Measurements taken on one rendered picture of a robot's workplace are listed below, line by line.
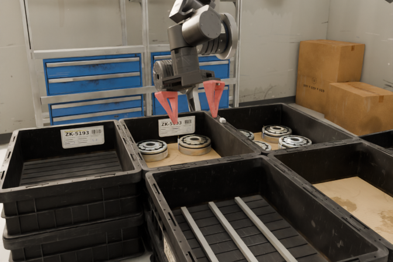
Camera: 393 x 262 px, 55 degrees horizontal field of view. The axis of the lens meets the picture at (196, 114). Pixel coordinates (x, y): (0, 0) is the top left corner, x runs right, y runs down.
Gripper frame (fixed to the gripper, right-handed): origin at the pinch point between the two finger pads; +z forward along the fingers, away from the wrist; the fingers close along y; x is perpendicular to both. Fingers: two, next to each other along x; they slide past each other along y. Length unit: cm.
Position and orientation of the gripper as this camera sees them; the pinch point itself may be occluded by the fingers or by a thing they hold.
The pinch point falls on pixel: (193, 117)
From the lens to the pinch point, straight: 80.7
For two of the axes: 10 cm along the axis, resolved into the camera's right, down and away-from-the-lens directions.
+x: -4.7, 0.4, -8.8
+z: 1.5, 9.9, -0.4
